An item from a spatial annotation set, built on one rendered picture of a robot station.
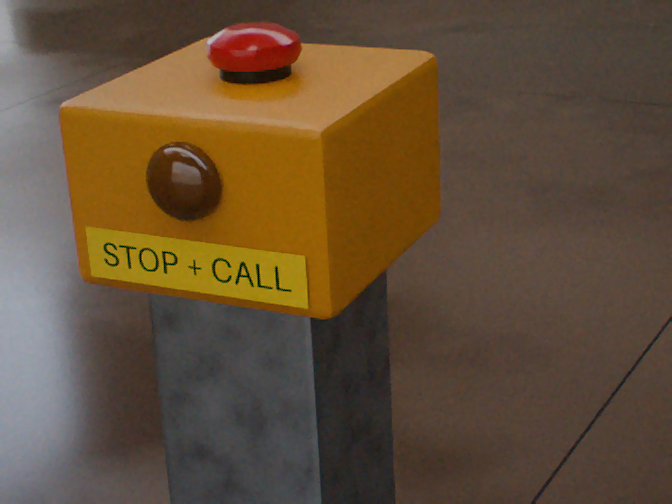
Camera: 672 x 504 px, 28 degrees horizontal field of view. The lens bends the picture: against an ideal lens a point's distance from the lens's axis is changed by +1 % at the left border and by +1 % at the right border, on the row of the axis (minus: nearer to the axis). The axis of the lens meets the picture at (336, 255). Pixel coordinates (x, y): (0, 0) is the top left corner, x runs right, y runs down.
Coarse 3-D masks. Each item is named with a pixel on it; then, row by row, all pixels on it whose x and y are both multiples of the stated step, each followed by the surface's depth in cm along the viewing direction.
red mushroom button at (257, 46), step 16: (224, 32) 56; (240, 32) 55; (256, 32) 55; (272, 32) 55; (288, 32) 56; (208, 48) 56; (224, 48) 55; (240, 48) 55; (256, 48) 54; (272, 48) 55; (288, 48) 55; (224, 64) 55; (240, 64) 55; (256, 64) 55; (272, 64) 55; (288, 64) 55
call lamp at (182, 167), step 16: (176, 144) 52; (192, 144) 52; (160, 160) 52; (176, 160) 51; (192, 160) 51; (208, 160) 52; (160, 176) 52; (176, 176) 52; (192, 176) 51; (208, 176) 51; (160, 192) 52; (176, 192) 52; (192, 192) 52; (208, 192) 52; (160, 208) 53; (176, 208) 52; (192, 208) 52; (208, 208) 52
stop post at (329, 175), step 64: (192, 64) 59; (320, 64) 58; (384, 64) 57; (64, 128) 54; (128, 128) 53; (192, 128) 52; (256, 128) 51; (320, 128) 50; (384, 128) 54; (128, 192) 54; (256, 192) 52; (320, 192) 51; (384, 192) 55; (128, 256) 55; (192, 256) 54; (256, 256) 53; (320, 256) 51; (384, 256) 56; (192, 320) 58; (256, 320) 56; (320, 320) 56; (384, 320) 62; (192, 384) 59; (256, 384) 58; (320, 384) 57; (384, 384) 63; (192, 448) 60; (256, 448) 59; (320, 448) 58; (384, 448) 64
